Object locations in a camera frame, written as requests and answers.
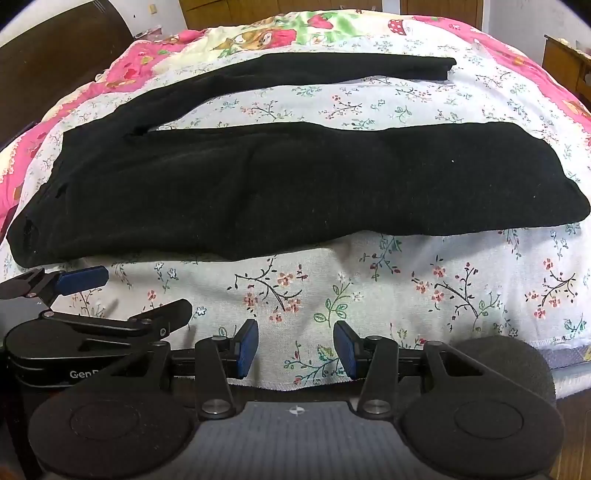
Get grey mattress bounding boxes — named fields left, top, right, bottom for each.
left=540, top=342, right=591, bottom=402

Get black pants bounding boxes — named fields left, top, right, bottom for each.
left=7, top=52, right=591, bottom=268

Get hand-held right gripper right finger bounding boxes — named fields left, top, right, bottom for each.
left=333, top=320, right=490, bottom=418

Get wooden desk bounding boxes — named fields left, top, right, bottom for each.
left=542, top=34, right=591, bottom=112

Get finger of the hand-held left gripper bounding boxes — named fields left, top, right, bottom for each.
left=0, top=265, right=110, bottom=308
left=41, top=299, right=193, bottom=339

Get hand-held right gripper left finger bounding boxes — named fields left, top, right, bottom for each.
left=106, top=319, right=259, bottom=420

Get dark wooden headboard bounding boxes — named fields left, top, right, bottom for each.
left=0, top=0, right=139, bottom=153

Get white floral bed sheet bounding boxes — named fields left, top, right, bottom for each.
left=0, top=28, right=591, bottom=388

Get wooden wardrobe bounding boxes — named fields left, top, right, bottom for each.
left=178, top=0, right=394, bottom=29

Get wooden door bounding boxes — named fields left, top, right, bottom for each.
left=399, top=0, right=485, bottom=20

